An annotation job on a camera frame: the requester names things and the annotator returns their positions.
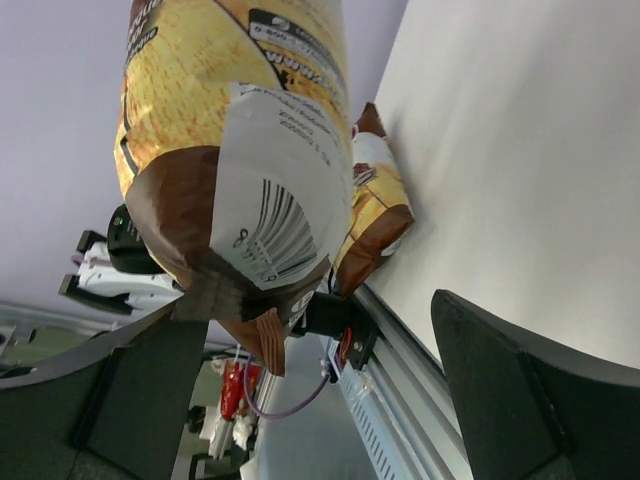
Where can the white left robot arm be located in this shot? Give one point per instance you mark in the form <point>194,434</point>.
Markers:
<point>115,273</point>

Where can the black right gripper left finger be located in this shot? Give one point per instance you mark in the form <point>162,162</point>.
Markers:
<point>111,408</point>

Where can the brown chuba bag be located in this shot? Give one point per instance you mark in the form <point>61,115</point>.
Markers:
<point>381,211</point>
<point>233,153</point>

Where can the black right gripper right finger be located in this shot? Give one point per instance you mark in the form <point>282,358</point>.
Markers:
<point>531,408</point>

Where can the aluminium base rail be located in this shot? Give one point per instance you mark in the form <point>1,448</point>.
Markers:
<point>394,419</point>

